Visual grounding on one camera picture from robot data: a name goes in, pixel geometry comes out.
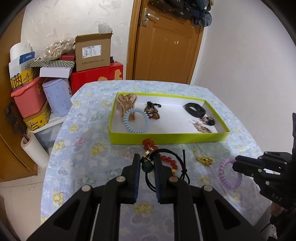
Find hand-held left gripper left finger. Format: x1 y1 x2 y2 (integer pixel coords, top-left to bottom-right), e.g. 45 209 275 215
27 153 141 241

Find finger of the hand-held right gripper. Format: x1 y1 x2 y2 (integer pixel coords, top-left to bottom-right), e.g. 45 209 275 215
232 155 264 178
258 152 289 167

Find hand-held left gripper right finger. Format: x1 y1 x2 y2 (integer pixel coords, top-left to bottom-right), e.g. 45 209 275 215
154 153 262 241

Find black hair tie green bead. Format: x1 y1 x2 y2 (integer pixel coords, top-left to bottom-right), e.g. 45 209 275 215
141 148 192 192

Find purple spiral hair tie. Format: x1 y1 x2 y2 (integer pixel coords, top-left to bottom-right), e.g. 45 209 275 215
218 157 243 190

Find red bead bracelet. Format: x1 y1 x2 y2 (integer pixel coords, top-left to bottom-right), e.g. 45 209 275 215
142 138 179 174

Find yellow-green cardboard tray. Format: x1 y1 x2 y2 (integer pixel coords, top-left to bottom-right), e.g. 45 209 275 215
109 91 230 144

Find light blue spiral hair tie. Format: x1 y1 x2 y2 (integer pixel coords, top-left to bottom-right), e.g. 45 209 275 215
124 108 150 133

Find gold pink hair barrette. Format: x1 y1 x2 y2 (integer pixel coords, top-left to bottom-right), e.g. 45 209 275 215
190 120 212 133

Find brown braided bead bracelet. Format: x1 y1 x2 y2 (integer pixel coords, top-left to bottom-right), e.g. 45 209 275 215
144 101 162 120

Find black wide band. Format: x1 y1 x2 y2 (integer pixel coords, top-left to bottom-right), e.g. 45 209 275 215
183 102 206 117

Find beige hair claw clip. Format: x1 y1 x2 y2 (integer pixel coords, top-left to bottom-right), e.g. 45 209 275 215
116 93 138 123

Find floral blue tablecloth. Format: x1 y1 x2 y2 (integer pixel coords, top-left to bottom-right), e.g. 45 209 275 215
40 80 273 225

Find translucent plastic storage box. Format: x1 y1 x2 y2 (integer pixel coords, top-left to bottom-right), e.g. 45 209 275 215
32 113 70 149

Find white paper roll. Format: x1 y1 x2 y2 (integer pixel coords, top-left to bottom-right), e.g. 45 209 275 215
21 132 50 168

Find large red gift box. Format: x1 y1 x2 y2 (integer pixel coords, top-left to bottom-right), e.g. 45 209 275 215
69 61 124 96

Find lavender cylindrical container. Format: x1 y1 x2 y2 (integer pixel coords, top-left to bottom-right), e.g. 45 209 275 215
42 78 73 117

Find yellow tin with black print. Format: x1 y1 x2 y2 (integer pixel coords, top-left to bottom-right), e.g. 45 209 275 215
23 102 52 131
10 68 40 91

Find brown wooden door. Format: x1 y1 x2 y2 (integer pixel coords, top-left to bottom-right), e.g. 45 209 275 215
126 0 208 84

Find open cardboard box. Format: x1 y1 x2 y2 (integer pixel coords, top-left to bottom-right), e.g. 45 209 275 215
74 32 114 72

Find brown wooden cabinet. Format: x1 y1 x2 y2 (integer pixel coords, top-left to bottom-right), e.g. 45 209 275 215
0 28 38 182

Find white flat box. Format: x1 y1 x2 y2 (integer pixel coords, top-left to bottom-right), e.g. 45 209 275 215
39 67 75 78

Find pink plastic basket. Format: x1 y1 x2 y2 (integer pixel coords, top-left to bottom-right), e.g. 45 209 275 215
11 76 48 118

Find dark hanging object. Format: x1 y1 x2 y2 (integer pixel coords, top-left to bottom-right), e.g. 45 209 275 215
5 103 23 133

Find green striped box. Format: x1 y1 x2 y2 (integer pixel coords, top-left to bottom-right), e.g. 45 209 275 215
30 59 75 68

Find bag of gold beads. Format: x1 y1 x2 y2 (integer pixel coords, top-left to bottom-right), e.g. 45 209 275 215
42 39 75 61

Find dark hanging clothes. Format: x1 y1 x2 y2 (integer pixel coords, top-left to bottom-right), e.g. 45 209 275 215
148 0 213 27

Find white and blue carton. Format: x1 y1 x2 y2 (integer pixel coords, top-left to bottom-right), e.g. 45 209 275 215
9 42 36 79

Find gold chain bracelet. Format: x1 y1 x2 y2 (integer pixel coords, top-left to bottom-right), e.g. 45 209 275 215
193 151 214 167

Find silver door handle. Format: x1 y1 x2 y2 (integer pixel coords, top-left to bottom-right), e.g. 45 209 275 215
142 7 160 27

